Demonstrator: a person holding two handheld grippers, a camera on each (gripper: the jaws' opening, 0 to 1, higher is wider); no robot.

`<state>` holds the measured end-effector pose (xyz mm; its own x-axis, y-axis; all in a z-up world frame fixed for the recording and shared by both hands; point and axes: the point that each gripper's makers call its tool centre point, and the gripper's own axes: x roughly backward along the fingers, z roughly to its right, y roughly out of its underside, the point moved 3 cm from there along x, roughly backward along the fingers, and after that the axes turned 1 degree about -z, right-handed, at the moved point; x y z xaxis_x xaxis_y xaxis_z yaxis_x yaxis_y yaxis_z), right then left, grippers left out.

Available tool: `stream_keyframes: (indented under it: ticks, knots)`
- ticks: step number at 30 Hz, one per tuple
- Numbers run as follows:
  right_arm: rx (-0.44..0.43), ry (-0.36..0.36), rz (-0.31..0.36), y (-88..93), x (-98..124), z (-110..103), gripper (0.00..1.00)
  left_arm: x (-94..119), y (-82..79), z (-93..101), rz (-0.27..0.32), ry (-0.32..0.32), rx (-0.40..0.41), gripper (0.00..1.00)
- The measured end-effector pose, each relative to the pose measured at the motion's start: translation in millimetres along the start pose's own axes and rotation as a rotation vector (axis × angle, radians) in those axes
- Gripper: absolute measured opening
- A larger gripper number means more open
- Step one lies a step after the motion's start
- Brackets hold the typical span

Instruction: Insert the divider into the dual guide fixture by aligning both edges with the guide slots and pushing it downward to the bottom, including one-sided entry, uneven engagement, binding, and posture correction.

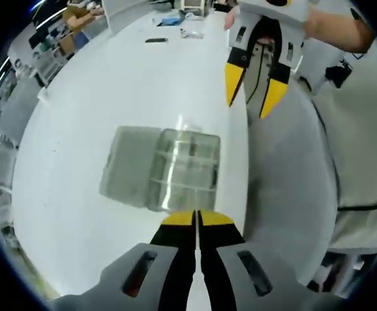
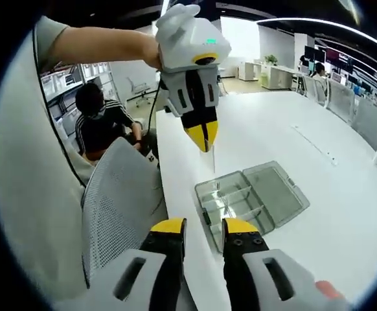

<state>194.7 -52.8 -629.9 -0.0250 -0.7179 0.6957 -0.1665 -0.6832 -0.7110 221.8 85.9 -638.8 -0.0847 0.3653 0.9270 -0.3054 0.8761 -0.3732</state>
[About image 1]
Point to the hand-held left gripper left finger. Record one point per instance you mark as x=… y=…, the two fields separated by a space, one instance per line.
x=175 y=265

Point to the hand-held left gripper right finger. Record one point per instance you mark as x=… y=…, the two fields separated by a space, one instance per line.
x=221 y=265

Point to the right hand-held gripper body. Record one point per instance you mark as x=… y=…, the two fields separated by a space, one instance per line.
x=289 y=9

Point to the clear plastic guide fixture box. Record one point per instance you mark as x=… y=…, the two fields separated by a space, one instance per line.
x=127 y=162

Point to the white chest device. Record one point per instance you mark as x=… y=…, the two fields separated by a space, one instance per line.
x=311 y=74

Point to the clear plastic bag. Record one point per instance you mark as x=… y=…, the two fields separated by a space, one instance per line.
x=191 y=34

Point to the blue packet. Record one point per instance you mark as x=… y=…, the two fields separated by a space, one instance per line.
x=172 y=21

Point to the black pen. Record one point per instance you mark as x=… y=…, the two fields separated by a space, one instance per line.
x=156 y=40

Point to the small white box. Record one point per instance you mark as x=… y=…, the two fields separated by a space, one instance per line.
x=193 y=4

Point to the shelf with storage bins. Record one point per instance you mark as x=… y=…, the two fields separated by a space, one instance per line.
x=49 y=61

